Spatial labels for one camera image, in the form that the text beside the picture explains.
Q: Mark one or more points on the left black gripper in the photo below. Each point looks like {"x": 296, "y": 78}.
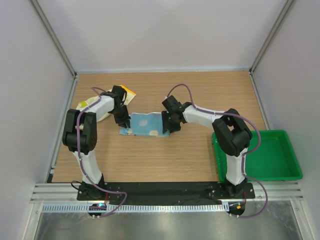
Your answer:
{"x": 125, "y": 119}

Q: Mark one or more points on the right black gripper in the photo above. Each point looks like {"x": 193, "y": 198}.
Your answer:
{"x": 166, "y": 126}

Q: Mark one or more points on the blue polka dot towel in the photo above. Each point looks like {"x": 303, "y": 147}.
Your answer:
{"x": 145, "y": 125}

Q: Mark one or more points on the yellow green printed towel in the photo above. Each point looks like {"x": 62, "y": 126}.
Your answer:
{"x": 102, "y": 104}

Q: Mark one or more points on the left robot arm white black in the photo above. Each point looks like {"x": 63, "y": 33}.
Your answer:
{"x": 80, "y": 135}

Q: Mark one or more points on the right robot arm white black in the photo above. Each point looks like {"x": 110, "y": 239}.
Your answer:
{"x": 232, "y": 134}

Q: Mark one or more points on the green plastic tray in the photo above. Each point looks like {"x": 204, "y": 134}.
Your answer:
{"x": 269, "y": 156}

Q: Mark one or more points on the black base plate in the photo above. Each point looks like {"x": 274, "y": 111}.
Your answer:
{"x": 162, "y": 193}

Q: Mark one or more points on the perforated metal cable rail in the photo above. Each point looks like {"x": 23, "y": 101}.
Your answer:
{"x": 100, "y": 208}

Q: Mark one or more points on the left aluminium frame post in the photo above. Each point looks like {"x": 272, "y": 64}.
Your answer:
{"x": 52, "y": 35}

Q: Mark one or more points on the aluminium frame post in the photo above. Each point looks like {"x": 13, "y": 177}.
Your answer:
{"x": 280, "y": 19}
{"x": 52, "y": 35}

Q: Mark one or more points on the right aluminium frame post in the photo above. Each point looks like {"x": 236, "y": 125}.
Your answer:
{"x": 280, "y": 19}

